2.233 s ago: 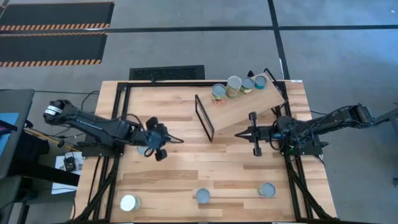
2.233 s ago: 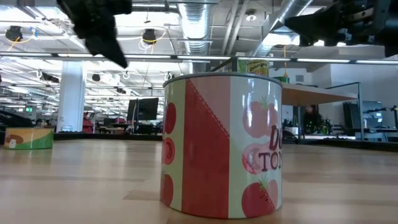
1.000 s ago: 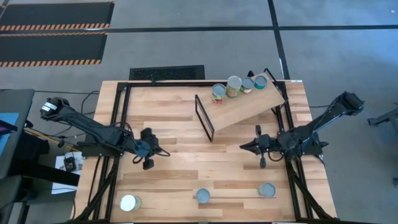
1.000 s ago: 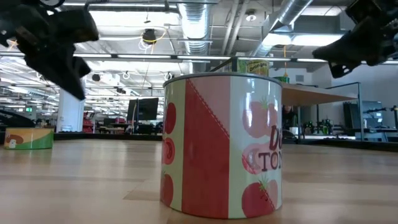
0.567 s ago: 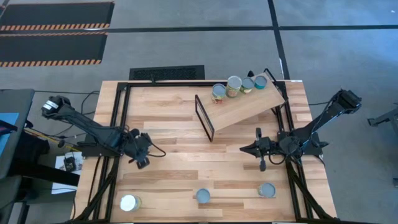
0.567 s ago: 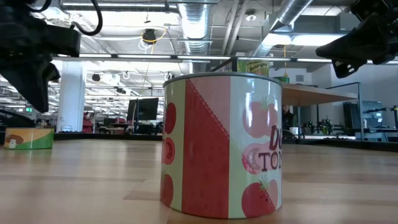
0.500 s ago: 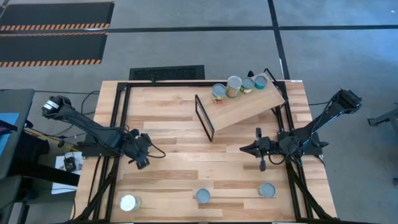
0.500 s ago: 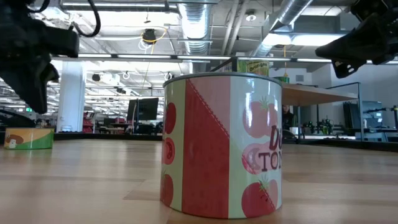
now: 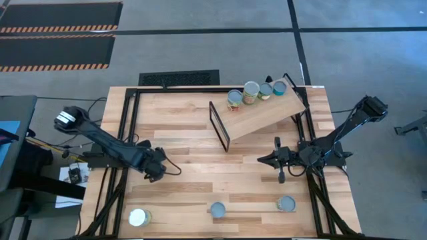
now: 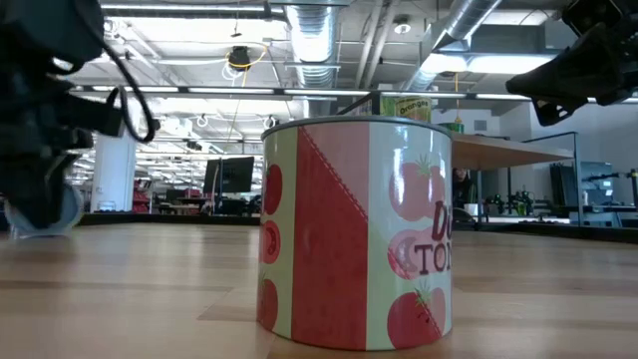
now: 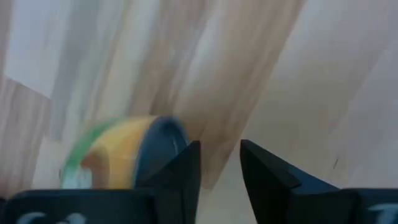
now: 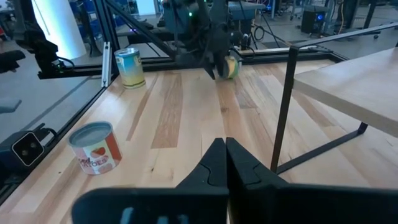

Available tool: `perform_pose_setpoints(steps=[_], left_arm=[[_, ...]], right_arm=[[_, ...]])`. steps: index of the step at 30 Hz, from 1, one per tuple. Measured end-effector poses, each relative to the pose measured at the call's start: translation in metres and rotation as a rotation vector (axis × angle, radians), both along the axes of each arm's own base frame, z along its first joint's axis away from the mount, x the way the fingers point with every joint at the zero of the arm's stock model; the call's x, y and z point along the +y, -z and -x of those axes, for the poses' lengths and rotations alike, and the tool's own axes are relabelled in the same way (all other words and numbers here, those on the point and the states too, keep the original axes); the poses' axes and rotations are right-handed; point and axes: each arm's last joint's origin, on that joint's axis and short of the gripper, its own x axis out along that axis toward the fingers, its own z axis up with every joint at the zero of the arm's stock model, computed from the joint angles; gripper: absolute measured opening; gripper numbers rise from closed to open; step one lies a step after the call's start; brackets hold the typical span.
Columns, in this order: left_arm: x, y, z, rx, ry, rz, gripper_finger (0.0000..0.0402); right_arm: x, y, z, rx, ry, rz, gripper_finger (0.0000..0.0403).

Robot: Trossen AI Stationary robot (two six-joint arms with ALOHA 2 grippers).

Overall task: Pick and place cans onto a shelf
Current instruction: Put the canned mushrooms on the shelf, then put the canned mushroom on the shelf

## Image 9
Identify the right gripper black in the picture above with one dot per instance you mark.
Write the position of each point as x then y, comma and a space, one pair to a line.
285, 156

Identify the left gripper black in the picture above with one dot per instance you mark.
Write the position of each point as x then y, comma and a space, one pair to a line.
154, 161

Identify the yellow label can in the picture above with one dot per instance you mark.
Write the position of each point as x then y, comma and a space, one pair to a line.
138, 217

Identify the yellow and teal gradient can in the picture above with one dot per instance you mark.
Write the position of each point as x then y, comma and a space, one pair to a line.
287, 203

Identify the green oranges can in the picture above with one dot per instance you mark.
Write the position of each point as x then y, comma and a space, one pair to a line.
265, 90

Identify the spaghetti sauce can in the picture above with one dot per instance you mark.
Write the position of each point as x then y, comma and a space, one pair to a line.
251, 91

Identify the teal label can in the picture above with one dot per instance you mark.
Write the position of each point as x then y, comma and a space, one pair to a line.
279, 88

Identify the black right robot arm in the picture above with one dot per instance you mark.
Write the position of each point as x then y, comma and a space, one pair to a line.
350, 123

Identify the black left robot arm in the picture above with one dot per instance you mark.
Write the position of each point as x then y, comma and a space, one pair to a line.
106, 141

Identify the diced tomatoes can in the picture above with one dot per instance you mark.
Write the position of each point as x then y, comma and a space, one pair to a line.
217, 209

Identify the small black device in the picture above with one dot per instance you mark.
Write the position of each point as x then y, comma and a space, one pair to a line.
75, 175

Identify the white paper sheet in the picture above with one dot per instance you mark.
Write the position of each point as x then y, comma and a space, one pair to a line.
63, 200

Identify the black perforated floor grille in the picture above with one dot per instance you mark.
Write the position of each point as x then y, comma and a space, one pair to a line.
178, 78

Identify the black bag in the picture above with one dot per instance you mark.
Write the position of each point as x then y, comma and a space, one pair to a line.
33, 160

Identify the grey stand leg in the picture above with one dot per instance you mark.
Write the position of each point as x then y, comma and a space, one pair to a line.
410, 126

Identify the dark grey desk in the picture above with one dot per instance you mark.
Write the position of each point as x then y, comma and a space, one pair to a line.
16, 110

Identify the black mat with orange stripes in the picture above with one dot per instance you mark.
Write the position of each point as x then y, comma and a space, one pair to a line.
56, 51
60, 15

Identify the wooden shelf with black frame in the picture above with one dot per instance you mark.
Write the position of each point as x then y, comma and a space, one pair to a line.
260, 116

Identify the black table frame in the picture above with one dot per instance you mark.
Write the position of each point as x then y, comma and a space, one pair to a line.
183, 90

